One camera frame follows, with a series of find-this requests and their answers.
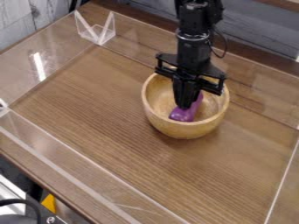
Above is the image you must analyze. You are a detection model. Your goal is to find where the clear acrylic tray wall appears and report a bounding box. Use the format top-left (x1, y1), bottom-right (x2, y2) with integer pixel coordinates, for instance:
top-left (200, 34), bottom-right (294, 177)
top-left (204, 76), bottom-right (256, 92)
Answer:
top-left (0, 99), bottom-right (190, 224)

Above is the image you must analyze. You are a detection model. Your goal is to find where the purple toy eggplant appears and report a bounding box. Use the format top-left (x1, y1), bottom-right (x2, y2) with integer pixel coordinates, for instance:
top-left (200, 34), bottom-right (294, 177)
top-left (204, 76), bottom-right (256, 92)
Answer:
top-left (169, 94), bottom-right (204, 123)

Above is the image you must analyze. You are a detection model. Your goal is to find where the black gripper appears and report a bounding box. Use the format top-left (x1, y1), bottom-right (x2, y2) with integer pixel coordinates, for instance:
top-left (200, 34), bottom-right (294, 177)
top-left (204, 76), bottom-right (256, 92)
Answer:
top-left (156, 52), bottom-right (228, 109)

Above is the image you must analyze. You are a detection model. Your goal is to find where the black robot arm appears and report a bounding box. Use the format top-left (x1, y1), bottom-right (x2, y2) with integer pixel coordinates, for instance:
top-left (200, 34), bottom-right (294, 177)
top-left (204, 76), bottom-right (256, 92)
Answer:
top-left (156, 0), bottom-right (228, 109)

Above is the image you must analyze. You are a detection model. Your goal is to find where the yellow black device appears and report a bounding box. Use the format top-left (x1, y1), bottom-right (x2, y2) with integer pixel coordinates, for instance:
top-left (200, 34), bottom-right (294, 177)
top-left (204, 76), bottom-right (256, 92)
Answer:
top-left (26, 195), bottom-right (89, 224)

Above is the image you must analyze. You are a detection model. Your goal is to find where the black cable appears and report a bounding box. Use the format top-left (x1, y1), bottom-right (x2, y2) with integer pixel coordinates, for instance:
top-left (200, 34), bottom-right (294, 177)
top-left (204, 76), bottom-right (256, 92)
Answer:
top-left (0, 199), bottom-right (43, 224)

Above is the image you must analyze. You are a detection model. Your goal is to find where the brown wooden bowl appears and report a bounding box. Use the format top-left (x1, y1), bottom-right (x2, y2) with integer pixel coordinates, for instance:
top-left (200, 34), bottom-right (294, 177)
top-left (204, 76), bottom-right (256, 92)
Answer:
top-left (142, 73), bottom-right (230, 139)

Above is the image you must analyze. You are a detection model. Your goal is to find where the clear acrylic corner bracket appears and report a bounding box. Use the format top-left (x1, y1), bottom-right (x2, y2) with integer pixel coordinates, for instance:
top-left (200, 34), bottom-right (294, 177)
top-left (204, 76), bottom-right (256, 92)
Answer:
top-left (74, 11), bottom-right (117, 46)

